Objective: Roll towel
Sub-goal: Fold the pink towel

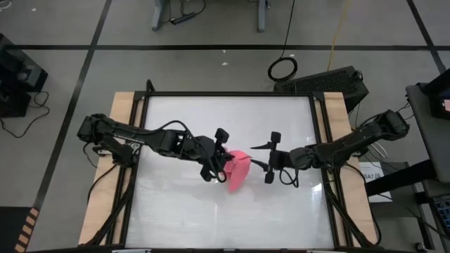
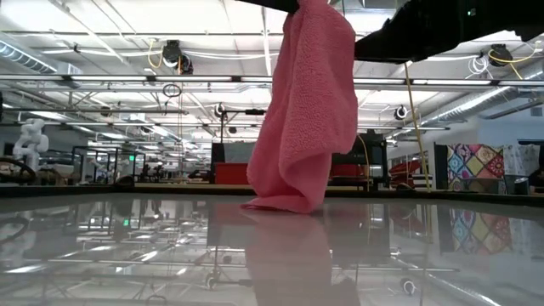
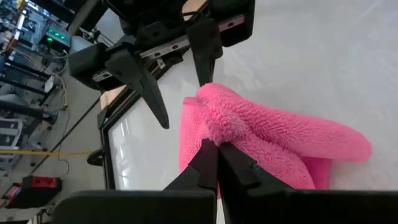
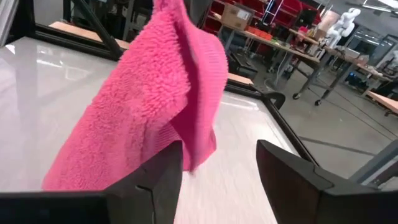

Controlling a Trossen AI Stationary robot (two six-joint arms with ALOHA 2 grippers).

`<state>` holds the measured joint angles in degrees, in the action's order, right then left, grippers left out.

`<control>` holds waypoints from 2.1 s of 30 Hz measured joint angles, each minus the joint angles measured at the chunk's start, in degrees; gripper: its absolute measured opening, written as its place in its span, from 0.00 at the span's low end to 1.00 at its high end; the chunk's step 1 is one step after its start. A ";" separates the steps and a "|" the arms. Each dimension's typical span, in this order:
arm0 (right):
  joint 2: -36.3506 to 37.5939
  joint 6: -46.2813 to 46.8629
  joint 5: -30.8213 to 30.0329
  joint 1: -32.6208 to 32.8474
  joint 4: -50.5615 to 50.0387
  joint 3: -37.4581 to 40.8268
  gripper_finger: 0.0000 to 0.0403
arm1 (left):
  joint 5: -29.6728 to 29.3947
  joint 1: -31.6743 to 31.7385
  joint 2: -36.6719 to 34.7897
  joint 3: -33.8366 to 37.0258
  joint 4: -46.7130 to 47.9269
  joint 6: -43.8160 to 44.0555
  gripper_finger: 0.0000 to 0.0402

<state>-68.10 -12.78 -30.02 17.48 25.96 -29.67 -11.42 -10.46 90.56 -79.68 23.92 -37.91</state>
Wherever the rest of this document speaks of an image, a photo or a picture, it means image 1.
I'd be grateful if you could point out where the yellow cable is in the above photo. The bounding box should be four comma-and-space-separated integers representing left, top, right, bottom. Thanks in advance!
327, 0, 352, 71

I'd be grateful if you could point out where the black desk base beam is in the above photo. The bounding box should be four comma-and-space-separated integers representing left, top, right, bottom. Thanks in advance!
365, 158, 437, 197

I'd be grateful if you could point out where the light wooden side board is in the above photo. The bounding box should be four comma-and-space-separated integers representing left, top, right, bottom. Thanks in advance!
314, 91, 379, 247
77, 91, 145, 246

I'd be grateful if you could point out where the black box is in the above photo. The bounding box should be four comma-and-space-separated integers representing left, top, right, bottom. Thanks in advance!
0, 90, 32, 119

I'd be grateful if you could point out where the grey desk leg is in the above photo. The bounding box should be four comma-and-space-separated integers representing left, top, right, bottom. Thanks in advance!
151, 0, 169, 32
257, 0, 270, 33

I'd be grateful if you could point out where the black table clamp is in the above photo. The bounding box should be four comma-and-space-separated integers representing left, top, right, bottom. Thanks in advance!
92, 145, 113, 157

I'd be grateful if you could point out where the black floor cable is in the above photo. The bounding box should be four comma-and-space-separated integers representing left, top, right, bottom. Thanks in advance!
0, 91, 51, 138

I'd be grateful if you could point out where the blue keyboard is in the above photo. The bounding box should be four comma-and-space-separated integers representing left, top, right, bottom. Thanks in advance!
432, 195, 450, 229

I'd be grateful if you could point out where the black perforated computer tower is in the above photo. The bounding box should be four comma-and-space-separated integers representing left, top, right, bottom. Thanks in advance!
273, 65, 370, 114

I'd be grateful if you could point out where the black equipment case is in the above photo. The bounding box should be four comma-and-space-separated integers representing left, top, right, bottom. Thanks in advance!
0, 33, 49, 93

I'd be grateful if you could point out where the black monitor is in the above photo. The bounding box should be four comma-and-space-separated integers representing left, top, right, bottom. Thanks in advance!
418, 68, 450, 120

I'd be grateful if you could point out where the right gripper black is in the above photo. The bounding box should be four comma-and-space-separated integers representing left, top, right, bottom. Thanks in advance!
250, 131, 295, 184

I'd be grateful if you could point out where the black power strip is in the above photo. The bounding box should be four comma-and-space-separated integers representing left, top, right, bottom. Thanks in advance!
170, 12, 197, 25

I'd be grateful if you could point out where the black table frame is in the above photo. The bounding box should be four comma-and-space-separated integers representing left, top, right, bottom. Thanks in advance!
84, 79, 383, 253

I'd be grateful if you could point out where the black coiled cable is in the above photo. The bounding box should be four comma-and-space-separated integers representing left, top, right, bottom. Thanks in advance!
267, 0, 299, 83

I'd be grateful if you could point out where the grey desk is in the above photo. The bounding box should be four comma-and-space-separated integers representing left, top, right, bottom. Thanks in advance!
406, 83, 450, 183

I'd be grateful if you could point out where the white paper label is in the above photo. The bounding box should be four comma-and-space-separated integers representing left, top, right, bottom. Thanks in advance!
358, 161, 393, 204

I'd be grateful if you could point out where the black mat with orange stripes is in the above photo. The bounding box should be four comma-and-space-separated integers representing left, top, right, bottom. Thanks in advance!
0, 206, 40, 253

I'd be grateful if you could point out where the pink towel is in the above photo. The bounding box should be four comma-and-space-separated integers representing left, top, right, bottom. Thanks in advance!
224, 150, 252, 193

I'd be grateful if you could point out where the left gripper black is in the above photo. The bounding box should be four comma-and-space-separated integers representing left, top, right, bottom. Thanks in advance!
191, 127, 233, 183

